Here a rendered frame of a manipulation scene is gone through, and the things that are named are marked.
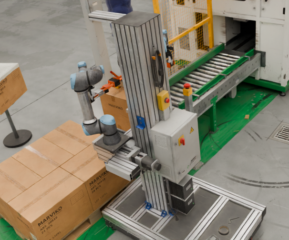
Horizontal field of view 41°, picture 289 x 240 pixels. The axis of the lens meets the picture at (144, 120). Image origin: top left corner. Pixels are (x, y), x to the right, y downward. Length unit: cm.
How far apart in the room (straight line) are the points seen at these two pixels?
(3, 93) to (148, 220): 246
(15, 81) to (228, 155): 280
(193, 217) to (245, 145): 142
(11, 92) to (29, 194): 178
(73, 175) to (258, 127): 239
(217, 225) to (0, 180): 211
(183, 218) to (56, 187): 120
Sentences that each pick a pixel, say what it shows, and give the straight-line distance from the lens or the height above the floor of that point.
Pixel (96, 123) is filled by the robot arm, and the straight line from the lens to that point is 309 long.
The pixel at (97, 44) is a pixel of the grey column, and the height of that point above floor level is 116.
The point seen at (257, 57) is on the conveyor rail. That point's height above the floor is 57.
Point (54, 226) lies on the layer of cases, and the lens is 368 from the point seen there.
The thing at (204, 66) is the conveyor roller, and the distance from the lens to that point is 524.
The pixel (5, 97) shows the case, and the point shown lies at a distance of 506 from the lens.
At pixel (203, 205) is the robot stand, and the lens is 369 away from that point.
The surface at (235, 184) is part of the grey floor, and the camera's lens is 419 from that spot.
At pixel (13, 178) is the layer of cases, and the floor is 54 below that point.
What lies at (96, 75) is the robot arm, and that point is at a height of 165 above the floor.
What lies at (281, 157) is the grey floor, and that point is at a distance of 454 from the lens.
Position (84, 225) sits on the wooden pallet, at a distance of 401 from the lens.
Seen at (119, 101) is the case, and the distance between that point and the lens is 376.
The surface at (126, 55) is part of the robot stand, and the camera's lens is 278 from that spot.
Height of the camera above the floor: 291
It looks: 33 degrees down
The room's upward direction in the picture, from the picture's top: 10 degrees counter-clockwise
